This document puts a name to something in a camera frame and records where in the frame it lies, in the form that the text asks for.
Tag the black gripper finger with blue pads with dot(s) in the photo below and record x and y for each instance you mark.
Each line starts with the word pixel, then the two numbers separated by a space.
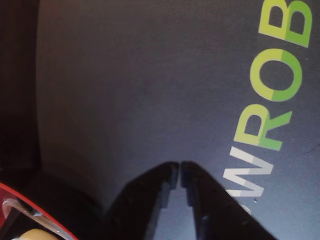
pixel 220 212

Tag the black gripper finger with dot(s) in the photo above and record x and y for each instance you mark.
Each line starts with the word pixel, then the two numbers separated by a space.
pixel 135 212

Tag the small white bowl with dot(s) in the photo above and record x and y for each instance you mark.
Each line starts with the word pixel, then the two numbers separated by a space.
pixel 35 235

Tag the red bowl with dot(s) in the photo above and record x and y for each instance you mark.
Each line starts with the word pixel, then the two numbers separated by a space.
pixel 12 193

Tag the clear plastic container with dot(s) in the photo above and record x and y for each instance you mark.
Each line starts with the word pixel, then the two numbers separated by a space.
pixel 25 208

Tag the grey WOWROBO mat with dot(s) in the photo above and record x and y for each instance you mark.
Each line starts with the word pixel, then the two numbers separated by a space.
pixel 175 75

